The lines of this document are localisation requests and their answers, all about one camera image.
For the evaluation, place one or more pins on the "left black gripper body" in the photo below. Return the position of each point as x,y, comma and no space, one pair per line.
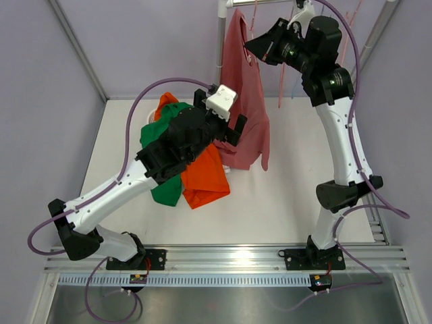
219,129

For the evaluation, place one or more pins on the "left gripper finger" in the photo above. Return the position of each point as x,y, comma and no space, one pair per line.
233,135
199,99

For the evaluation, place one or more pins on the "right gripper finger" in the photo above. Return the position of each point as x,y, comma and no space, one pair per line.
258,48
274,34

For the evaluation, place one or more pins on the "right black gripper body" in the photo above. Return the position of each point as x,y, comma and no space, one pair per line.
286,48

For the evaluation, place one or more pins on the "pink hanger of green shirt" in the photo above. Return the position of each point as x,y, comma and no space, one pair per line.
282,74

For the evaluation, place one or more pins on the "pink t shirt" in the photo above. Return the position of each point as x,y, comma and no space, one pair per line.
240,72

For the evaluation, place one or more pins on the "light blue hanger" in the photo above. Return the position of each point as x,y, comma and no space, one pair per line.
296,89

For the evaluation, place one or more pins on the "orange t shirt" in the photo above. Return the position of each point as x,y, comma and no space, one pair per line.
203,182

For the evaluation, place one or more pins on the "pink hanger of beige shirt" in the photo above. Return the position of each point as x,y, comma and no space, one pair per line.
350,17

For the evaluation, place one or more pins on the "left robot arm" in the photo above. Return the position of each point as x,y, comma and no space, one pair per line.
188,134

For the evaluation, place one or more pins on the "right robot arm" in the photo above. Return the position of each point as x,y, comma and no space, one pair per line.
312,49

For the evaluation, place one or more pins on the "white perforated plastic basket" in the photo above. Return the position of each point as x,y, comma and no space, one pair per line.
151,119

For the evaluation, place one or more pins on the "metal clothes rack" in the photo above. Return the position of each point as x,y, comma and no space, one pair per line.
372,19

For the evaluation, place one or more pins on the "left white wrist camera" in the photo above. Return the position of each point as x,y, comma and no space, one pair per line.
221,102

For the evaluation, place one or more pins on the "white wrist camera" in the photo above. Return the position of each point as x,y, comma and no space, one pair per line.
221,102
303,13

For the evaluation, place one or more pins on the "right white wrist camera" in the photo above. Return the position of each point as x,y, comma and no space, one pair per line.
303,13

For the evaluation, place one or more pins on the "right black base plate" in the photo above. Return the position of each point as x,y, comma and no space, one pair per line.
302,259

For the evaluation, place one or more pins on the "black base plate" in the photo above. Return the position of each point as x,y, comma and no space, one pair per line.
302,259
155,258

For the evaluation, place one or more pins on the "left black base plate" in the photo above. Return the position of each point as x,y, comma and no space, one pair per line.
155,258

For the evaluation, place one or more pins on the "aluminium mounting rail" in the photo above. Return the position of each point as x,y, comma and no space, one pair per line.
265,259

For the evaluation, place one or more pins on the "white slotted cable duct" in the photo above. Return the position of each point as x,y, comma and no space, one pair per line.
185,280

